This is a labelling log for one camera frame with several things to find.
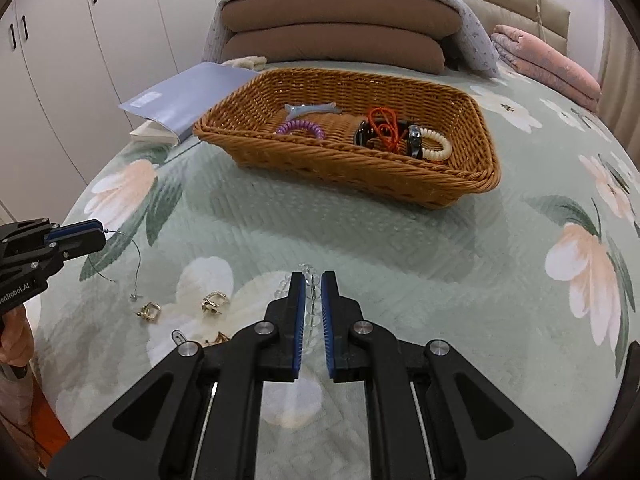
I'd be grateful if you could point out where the thin silver necklace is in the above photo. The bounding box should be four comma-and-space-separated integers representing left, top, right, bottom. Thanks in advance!
84, 228, 144, 304

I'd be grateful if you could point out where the clear crystal bead bracelet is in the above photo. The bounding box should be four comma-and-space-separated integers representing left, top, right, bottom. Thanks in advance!
275, 262, 324, 331

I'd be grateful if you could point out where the purple spiral hair tie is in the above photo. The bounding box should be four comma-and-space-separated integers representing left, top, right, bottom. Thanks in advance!
275, 118, 326, 141

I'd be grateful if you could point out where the light blue hair clip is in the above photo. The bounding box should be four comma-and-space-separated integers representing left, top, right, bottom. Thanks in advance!
284, 103, 341, 122

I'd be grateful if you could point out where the black smart watch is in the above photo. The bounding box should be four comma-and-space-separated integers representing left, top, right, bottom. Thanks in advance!
354, 120, 423, 159

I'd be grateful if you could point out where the red cord bracelet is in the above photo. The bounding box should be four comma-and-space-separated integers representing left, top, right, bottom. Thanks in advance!
364, 105, 409, 154

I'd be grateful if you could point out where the silver hair clip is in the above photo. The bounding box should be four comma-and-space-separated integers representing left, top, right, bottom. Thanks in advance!
170, 330, 230, 348

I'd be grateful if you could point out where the left hand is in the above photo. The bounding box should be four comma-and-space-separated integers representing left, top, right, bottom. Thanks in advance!
1, 306, 35, 368

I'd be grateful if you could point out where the white book under notebook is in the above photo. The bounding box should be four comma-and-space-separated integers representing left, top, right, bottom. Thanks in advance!
129, 120, 180, 146

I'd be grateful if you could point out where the floral green bedspread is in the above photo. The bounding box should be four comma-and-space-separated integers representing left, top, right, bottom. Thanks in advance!
35, 70, 639, 469

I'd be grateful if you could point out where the blue notebook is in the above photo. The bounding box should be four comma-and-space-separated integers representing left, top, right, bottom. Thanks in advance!
119, 62, 258, 144

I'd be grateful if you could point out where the white wardrobe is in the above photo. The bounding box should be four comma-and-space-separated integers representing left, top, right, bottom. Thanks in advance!
1, 0, 219, 222

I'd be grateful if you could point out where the brown wicker basket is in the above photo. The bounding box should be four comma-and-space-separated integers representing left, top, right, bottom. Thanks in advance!
193, 68, 501, 209

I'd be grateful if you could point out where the upper brown pillow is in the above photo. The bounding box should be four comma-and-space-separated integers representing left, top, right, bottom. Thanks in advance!
221, 0, 462, 39

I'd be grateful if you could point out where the brown pillow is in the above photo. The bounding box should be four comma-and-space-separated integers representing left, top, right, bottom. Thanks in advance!
221, 23, 445, 74
221, 0, 462, 39

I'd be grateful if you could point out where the beige curtain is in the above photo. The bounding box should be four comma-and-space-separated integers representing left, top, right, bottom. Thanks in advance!
598, 0, 639, 143

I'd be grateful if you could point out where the lower brown pillow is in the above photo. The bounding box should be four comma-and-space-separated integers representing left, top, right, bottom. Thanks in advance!
221, 23, 445, 74

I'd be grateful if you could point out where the pink folded blanket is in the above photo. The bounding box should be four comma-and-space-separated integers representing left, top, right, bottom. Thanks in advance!
490, 25, 602, 112

